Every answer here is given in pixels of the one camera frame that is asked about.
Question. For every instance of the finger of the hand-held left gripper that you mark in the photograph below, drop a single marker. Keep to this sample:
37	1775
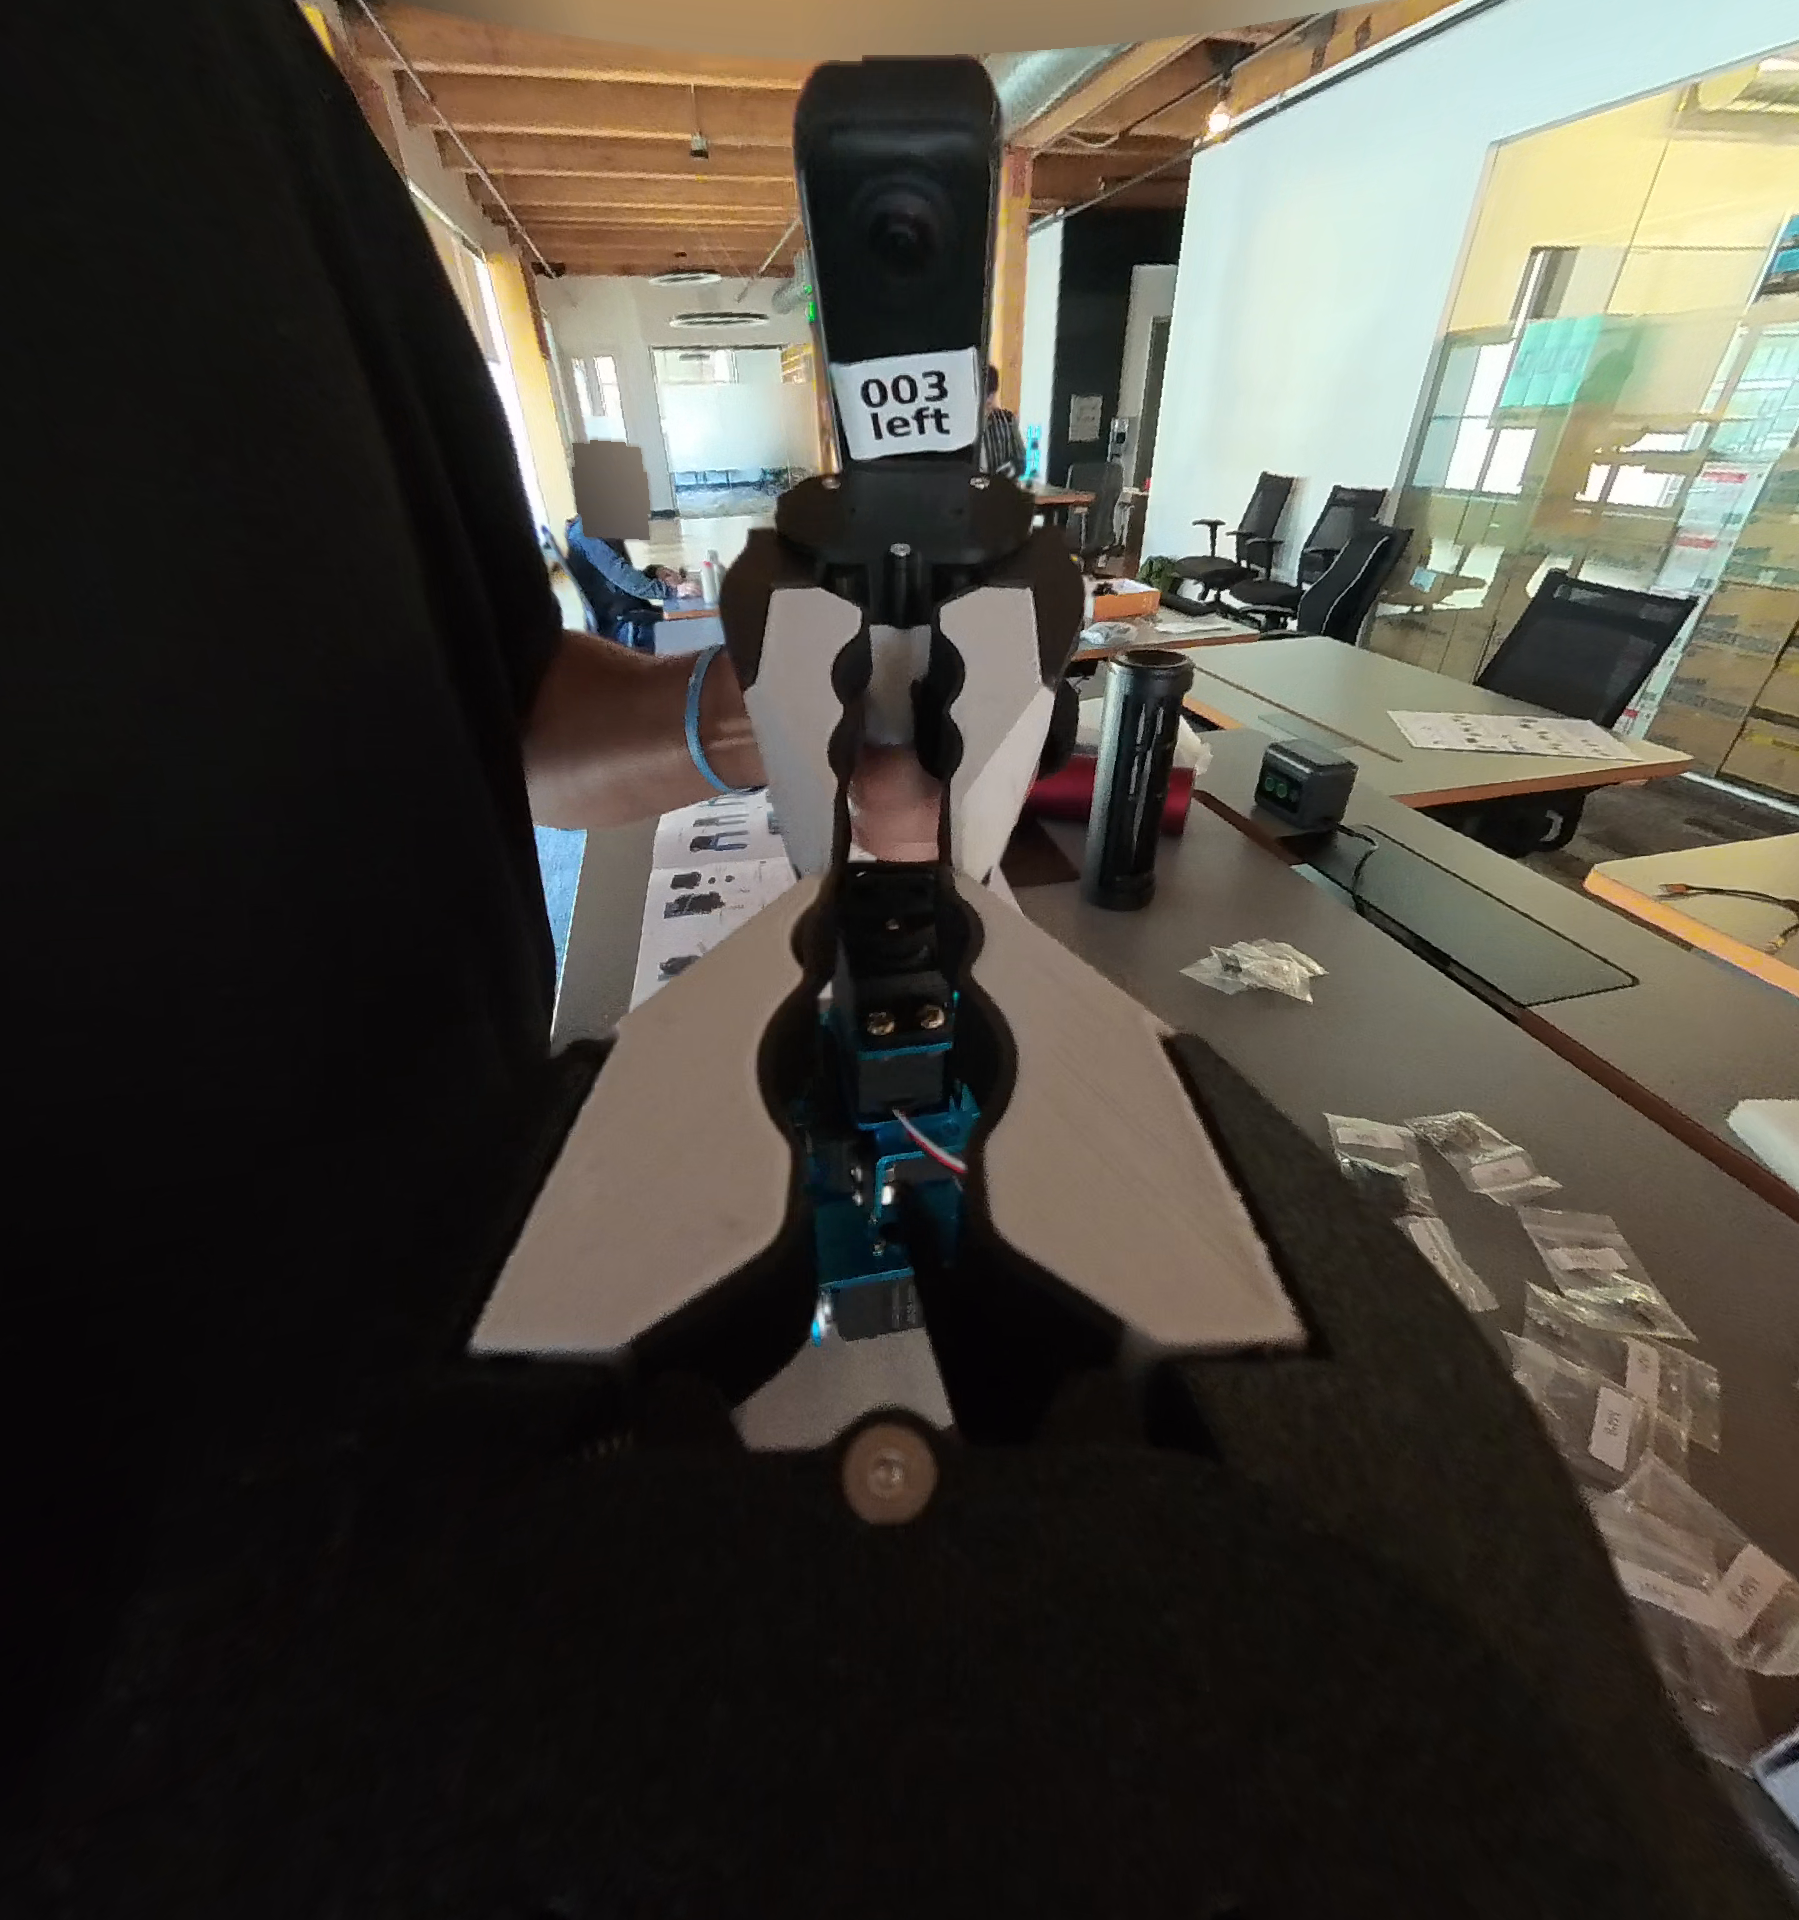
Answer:
1007	707
811	707

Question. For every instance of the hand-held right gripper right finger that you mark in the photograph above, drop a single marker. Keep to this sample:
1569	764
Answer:
1141	1171

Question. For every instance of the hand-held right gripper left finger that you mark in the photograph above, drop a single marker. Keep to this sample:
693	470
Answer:
661	1187

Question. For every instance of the blue toy robot arm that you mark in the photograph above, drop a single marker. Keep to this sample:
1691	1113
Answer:
895	1036

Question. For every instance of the person's left forearm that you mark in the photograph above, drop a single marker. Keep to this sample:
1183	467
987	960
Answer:
615	737

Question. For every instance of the dark grey desk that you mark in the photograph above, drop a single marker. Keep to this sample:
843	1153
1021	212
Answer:
1261	1080

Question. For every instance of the cluttered office desk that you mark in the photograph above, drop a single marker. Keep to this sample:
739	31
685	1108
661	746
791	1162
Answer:
1157	601

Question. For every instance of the black desk panel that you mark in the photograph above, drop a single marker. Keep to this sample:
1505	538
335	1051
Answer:
1471	916

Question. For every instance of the brown wooden desk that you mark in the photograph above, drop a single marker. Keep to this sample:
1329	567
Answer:
1741	901

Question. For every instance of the person's left hand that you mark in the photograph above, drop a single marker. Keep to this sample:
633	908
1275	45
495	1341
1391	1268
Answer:
895	811

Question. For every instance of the red tube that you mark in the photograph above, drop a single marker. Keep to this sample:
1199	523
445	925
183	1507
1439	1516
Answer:
1057	791

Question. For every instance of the blue wristband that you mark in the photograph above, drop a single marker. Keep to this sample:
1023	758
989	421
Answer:
705	720

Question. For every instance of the black cylindrical flask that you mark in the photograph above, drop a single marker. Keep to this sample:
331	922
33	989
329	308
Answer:
1141	781

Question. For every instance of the wooden column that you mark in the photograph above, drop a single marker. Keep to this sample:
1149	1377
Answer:
1013	346

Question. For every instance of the small clear parts bag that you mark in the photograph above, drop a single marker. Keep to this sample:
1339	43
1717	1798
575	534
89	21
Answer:
1255	971

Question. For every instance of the printed instruction sheet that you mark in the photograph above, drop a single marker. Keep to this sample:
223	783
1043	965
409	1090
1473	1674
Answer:
705	930

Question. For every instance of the small black box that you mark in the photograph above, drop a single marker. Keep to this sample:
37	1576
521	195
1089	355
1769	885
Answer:
1307	787

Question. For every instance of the beige office table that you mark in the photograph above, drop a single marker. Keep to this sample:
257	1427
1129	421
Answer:
1351	685

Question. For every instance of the white paper sheet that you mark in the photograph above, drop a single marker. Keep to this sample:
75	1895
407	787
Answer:
1507	737

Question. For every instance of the pile of small parts bags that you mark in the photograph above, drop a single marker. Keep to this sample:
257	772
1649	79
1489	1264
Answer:
1621	1381

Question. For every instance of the shelf of cardboard boxes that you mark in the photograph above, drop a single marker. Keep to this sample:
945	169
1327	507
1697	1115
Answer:
1787	570

